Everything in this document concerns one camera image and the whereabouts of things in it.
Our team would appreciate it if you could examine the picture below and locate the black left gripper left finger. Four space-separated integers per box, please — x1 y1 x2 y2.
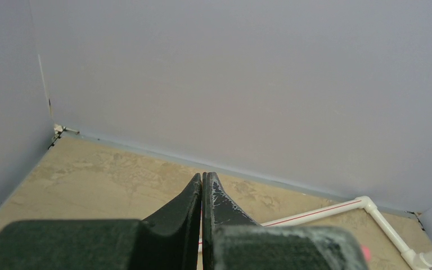
0 174 202 269

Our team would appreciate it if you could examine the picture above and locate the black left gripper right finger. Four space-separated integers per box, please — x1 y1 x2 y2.
202 172 368 269

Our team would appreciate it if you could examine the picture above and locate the pink capped small bottle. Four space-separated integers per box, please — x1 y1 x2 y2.
361 246 371 262

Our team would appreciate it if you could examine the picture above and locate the white PVC pipe frame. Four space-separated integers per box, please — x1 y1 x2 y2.
197 196 432 270

